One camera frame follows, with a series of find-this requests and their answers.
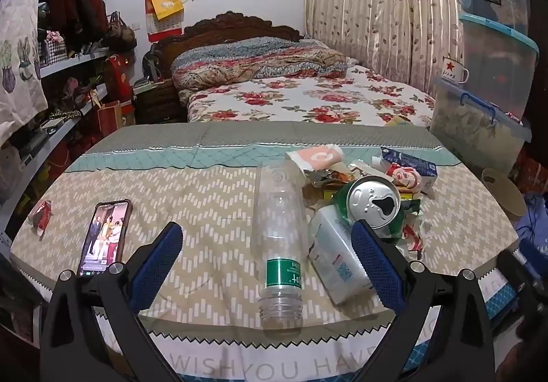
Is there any pink and white tissue pack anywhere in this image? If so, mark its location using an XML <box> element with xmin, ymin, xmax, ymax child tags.
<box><xmin>285</xmin><ymin>143</ymin><xmax>345</xmax><ymax>173</ymax></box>

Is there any grey shelf unit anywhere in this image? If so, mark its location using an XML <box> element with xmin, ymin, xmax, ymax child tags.
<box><xmin>0</xmin><ymin>0</ymin><xmax>138</xmax><ymax>237</ymax></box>

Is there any quilted table cover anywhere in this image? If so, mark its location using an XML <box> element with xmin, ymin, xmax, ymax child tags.
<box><xmin>9</xmin><ymin>121</ymin><xmax>521</xmax><ymax>382</ymax></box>

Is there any brown handbag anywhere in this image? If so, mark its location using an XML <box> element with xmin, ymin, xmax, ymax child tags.
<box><xmin>107</xmin><ymin>11</ymin><xmax>138</xmax><ymax>51</ymax></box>

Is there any folded patterned quilt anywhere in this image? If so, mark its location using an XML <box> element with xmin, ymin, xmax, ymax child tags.
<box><xmin>170</xmin><ymin>36</ymin><xmax>348</xmax><ymax>91</ymax></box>

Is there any floral bed sheet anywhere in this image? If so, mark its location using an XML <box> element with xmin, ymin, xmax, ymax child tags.
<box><xmin>186</xmin><ymin>63</ymin><xmax>435</xmax><ymax>128</ymax></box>

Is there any clear box with teal lid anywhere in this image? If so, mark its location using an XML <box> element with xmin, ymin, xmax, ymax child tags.
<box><xmin>460</xmin><ymin>14</ymin><xmax>540</xmax><ymax>119</ymax></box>

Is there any dark wooden nightstand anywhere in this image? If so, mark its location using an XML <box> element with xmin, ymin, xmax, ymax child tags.
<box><xmin>134</xmin><ymin>80</ymin><xmax>183</xmax><ymax>126</ymax></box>

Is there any red gift bag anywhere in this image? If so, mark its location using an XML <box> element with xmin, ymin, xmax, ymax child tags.
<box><xmin>98</xmin><ymin>100</ymin><xmax>123</xmax><ymax>138</ymax></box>

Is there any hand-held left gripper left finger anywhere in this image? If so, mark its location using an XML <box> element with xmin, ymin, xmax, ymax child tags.
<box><xmin>40</xmin><ymin>221</ymin><xmax>185</xmax><ymax>382</ymax></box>

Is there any white mug with red star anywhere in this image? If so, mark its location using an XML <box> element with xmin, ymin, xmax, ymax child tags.
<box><xmin>442</xmin><ymin>56</ymin><xmax>470</xmax><ymax>84</ymax></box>

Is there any small red wrapper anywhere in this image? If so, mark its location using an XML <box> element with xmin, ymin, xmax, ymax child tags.
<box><xmin>28</xmin><ymin>200</ymin><xmax>54</xmax><ymax>237</ymax></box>

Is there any crumpled silver wrapper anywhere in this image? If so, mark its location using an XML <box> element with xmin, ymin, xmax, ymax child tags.
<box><xmin>302</xmin><ymin>168</ymin><xmax>356</xmax><ymax>198</ymax></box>

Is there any blue plastic bag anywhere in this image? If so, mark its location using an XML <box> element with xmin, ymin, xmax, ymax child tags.
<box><xmin>516</xmin><ymin>193</ymin><xmax>548</xmax><ymax>256</ymax></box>

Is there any clear plastic bottle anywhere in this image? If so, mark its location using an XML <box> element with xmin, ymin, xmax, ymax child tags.
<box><xmin>253</xmin><ymin>160</ymin><xmax>310</xmax><ymax>330</ymax></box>

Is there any smartphone with red case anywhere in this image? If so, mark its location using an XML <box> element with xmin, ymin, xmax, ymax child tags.
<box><xmin>77</xmin><ymin>199</ymin><xmax>132</xmax><ymax>279</ymax></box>

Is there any dark blue milk carton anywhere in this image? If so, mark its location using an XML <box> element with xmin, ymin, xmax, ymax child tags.
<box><xmin>380</xmin><ymin>146</ymin><xmax>438</xmax><ymax>194</ymax></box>

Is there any red and white wrapper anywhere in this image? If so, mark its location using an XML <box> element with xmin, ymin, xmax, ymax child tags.
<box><xmin>385</xmin><ymin>163</ymin><xmax>424</xmax><ymax>194</ymax></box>

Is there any red floral wrapper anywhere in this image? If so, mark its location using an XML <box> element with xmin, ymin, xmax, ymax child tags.
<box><xmin>398</xmin><ymin>217</ymin><xmax>425</xmax><ymax>255</ymax></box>

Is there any red wall calendar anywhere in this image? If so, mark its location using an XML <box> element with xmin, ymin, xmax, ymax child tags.
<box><xmin>144</xmin><ymin>0</ymin><xmax>187</xmax><ymax>42</ymax></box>

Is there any brown paper bin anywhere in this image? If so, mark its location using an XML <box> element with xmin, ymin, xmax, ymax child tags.
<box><xmin>482</xmin><ymin>168</ymin><xmax>528</xmax><ymax>225</ymax></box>

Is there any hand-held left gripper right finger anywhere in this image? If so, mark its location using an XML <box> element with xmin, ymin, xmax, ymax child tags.
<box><xmin>350</xmin><ymin>219</ymin><xmax>495</xmax><ymax>382</ymax></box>

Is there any white printed cloth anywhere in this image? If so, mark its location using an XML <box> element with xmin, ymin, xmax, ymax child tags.
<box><xmin>0</xmin><ymin>0</ymin><xmax>50</xmax><ymax>143</ymax></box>

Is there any green drink can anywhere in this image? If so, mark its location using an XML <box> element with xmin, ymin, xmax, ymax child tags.
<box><xmin>332</xmin><ymin>175</ymin><xmax>405</xmax><ymax>241</ymax></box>

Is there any patterned beige curtain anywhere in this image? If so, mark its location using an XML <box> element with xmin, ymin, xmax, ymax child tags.
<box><xmin>302</xmin><ymin>0</ymin><xmax>472</xmax><ymax>100</ymax></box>

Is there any carved wooden headboard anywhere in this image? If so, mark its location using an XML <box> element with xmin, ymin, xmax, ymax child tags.
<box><xmin>150</xmin><ymin>10</ymin><xmax>304</xmax><ymax>78</ymax></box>

